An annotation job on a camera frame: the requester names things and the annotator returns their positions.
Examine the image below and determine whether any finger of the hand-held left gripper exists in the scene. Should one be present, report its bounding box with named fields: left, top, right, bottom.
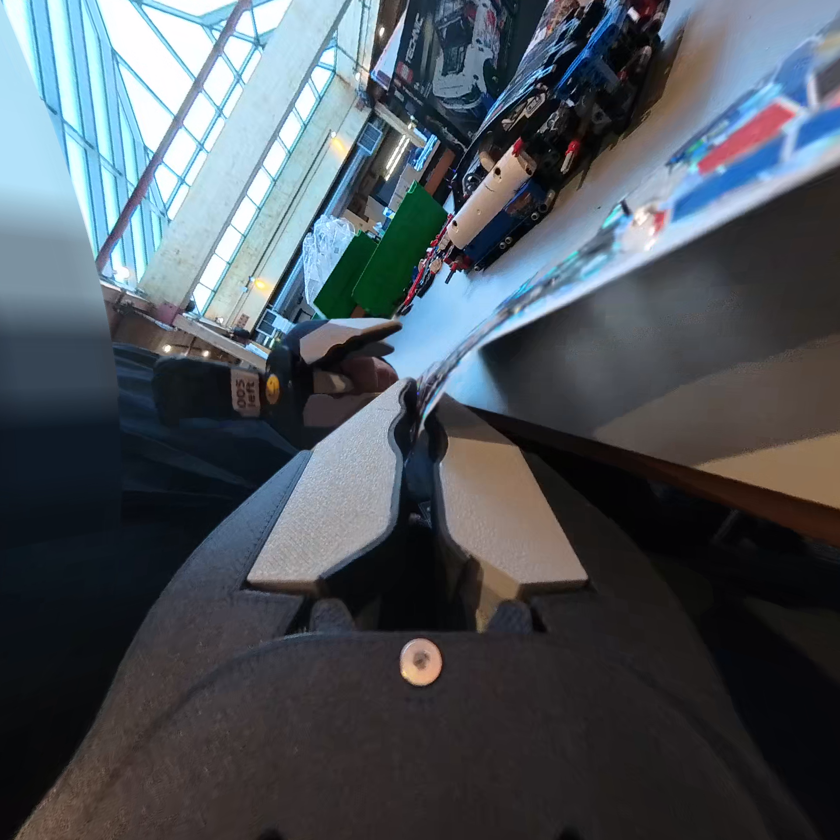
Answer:
left=298, top=318, right=403, bottom=366
left=306, top=367, right=389, bottom=439

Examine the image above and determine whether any glittery sticker sheet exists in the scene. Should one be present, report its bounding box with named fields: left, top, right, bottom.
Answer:
left=410, top=13, right=840, bottom=509

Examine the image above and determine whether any person's left hand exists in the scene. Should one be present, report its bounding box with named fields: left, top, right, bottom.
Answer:
left=340, top=354, right=399, bottom=396

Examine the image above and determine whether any black toy set box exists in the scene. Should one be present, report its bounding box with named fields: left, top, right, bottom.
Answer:
left=371, top=0, right=547, bottom=147

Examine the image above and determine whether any grey desk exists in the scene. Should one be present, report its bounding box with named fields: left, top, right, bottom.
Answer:
left=387, top=0, right=840, bottom=382

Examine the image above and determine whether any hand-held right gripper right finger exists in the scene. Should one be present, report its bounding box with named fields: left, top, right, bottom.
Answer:
left=425, top=394, right=589, bottom=631

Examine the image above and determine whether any clear plastic bag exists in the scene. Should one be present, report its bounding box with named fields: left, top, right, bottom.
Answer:
left=302, top=213, right=359, bottom=304

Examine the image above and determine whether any large green plastic bin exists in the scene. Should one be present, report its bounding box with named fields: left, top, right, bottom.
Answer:
left=351, top=180, right=452, bottom=317

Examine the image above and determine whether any toy brick race car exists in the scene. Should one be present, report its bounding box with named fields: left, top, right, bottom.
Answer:
left=400, top=0, right=670, bottom=316

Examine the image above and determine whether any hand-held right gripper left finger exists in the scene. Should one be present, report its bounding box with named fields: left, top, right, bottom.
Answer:
left=246, top=379, right=419, bottom=595

